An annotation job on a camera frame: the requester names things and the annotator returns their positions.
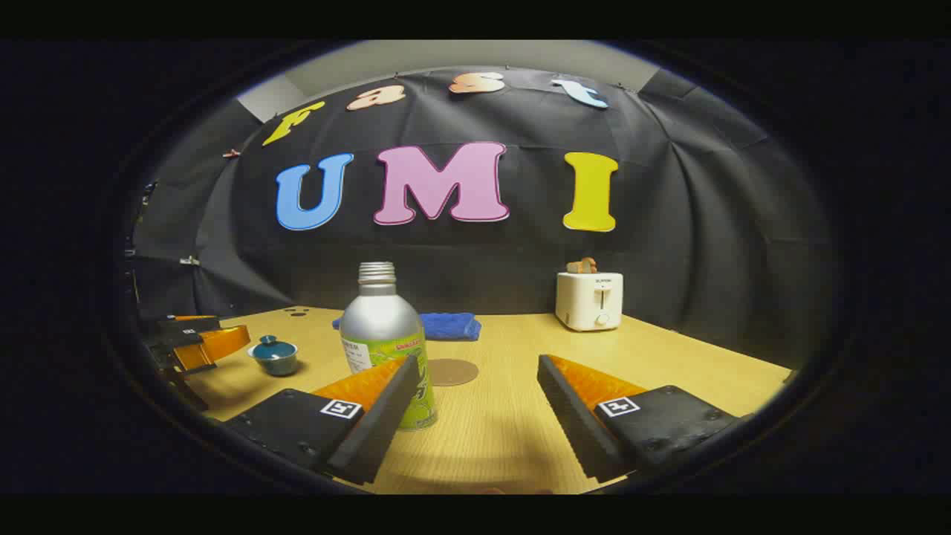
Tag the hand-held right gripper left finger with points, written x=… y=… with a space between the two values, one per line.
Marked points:
x=386 y=423

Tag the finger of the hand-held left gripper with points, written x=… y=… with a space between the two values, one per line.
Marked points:
x=215 y=345
x=189 y=325

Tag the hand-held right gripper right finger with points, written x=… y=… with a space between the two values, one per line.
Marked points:
x=568 y=416

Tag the teal teacup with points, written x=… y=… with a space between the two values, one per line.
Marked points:
x=276 y=365

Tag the round cork coaster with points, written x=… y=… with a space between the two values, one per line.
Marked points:
x=455 y=371

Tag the silver green-label water bottle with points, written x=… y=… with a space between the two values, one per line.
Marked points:
x=383 y=319

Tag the blue folded towel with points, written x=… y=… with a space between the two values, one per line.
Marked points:
x=449 y=325

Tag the white toaster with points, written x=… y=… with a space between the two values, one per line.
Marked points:
x=587 y=301

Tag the brown toast slice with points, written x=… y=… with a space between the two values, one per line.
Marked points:
x=581 y=265

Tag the black backdrop cloth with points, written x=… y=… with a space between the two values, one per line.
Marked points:
x=669 y=245

